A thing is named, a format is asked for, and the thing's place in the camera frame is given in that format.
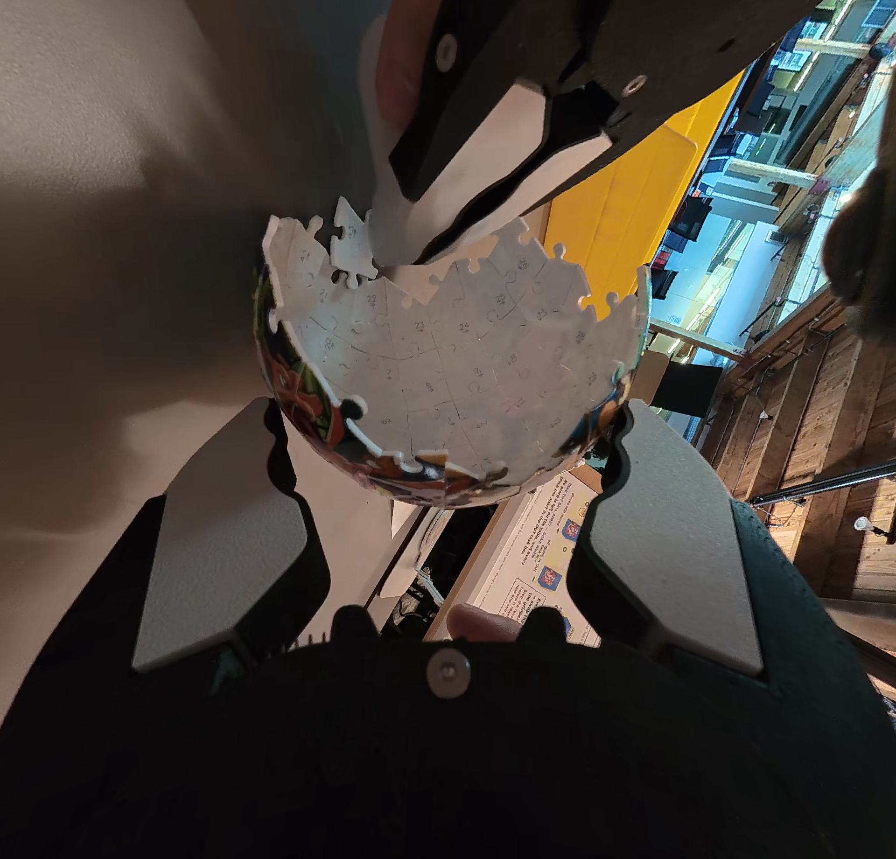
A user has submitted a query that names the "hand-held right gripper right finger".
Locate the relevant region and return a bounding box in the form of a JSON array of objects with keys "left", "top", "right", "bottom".
[{"left": 566, "top": 398, "right": 764, "bottom": 677}]

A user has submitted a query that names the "person's right hand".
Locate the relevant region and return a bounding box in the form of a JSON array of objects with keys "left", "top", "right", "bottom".
[{"left": 447, "top": 603, "right": 524, "bottom": 643}]

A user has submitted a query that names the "colourful puzzle ball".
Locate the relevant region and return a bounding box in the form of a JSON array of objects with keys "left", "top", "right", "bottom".
[{"left": 252, "top": 214, "right": 652, "bottom": 509}]

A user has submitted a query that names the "black metal pole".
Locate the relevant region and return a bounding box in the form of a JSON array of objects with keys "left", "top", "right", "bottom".
[{"left": 748, "top": 458, "right": 896, "bottom": 509}]

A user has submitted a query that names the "yellow plastic bin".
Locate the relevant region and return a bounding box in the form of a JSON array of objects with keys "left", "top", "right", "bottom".
[{"left": 542, "top": 71, "right": 747, "bottom": 322}]

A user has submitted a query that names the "person's left hand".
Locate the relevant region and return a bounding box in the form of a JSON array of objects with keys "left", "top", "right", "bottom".
[{"left": 377, "top": 0, "right": 452, "bottom": 135}]

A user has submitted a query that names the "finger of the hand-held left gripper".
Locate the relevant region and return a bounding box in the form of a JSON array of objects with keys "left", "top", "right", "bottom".
[
  {"left": 420, "top": 133, "right": 618, "bottom": 264},
  {"left": 360, "top": 82, "right": 549, "bottom": 268}
]

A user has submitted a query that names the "printed instruction card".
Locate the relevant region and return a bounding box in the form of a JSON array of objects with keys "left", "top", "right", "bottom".
[{"left": 465, "top": 470, "right": 605, "bottom": 649}]

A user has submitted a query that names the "white puzzle piece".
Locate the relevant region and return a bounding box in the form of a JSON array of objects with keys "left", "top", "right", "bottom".
[{"left": 328, "top": 196, "right": 383, "bottom": 290}]

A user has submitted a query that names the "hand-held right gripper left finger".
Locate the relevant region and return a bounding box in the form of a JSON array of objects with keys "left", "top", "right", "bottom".
[{"left": 131, "top": 396, "right": 330, "bottom": 672}]

